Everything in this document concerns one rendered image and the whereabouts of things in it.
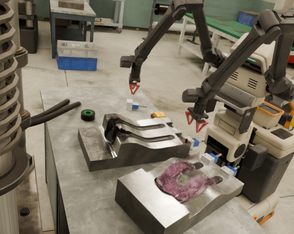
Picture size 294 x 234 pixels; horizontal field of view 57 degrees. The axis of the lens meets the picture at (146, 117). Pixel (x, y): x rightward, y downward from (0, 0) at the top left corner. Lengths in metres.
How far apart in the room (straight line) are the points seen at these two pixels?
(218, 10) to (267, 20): 7.92
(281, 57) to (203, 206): 0.68
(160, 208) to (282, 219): 1.77
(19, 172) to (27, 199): 0.84
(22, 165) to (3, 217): 0.06
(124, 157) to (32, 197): 0.40
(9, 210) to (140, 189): 0.71
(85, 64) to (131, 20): 3.71
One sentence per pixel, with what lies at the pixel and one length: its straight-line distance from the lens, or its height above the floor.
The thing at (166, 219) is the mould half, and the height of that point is 0.91.
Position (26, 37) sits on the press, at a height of 0.27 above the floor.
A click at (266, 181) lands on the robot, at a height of 0.51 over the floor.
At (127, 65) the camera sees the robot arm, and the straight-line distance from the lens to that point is 1.61.
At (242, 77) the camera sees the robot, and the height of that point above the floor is 1.16.
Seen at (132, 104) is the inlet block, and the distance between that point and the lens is 1.72.
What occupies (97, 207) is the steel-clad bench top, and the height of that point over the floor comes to 0.80.
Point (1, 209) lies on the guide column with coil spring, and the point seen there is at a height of 1.36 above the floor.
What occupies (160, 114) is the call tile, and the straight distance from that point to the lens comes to 1.67.
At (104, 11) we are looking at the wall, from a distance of 7.80.
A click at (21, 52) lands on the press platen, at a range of 1.02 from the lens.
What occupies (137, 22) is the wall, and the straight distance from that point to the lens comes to 8.05.
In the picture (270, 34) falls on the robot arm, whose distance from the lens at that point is 1.09.
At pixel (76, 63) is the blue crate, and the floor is 0.12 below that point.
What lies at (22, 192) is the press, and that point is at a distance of 1.18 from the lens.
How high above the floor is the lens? 1.60
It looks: 28 degrees down
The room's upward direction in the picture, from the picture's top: 11 degrees clockwise
